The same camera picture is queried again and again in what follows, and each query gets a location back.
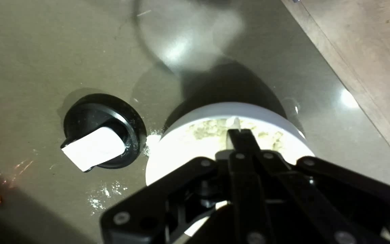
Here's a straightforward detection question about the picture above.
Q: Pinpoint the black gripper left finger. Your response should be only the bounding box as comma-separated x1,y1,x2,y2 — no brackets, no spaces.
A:
99,128,274,244

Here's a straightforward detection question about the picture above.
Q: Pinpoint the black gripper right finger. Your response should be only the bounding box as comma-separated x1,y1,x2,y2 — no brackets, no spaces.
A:
241,128,390,244

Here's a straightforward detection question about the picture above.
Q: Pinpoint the beige protein powder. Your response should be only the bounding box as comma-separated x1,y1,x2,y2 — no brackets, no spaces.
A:
190,119,287,154

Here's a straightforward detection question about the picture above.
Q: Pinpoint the white ceramic bowl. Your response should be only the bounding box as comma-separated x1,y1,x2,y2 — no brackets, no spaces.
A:
145,101,317,188

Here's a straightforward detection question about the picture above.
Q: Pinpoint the black lid with white flap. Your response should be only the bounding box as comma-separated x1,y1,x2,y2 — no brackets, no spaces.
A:
60,93,148,176

